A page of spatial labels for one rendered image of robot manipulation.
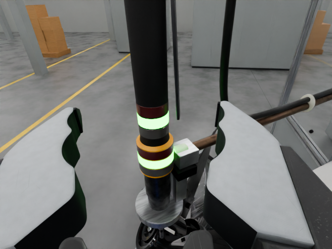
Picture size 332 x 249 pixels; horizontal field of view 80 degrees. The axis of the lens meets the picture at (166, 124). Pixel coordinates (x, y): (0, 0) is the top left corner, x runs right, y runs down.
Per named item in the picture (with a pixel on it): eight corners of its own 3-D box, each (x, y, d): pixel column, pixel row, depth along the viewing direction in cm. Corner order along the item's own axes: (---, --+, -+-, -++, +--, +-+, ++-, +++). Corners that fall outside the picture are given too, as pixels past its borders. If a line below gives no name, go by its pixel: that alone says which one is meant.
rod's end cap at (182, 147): (182, 151, 28) (183, 140, 27) (190, 159, 27) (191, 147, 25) (170, 155, 27) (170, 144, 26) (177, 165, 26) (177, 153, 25)
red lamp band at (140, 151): (163, 133, 26) (163, 126, 26) (180, 152, 23) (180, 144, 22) (132, 144, 25) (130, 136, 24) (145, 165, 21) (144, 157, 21)
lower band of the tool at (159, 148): (164, 151, 28) (162, 123, 25) (180, 171, 25) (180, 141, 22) (135, 161, 26) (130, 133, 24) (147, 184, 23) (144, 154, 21)
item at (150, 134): (160, 119, 24) (160, 111, 24) (174, 134, 22) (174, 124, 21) (135, 127, 23) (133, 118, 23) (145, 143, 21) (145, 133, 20)
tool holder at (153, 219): (179, 177, 35) (179, 130, 29) (203, 208, 29) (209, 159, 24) (129, 197, 31) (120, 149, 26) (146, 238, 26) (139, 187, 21)
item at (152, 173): (164, 148, 28) (163, 142, 27) (180, 169, 24) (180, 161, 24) (134, 159, 26) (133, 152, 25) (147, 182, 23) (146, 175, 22)
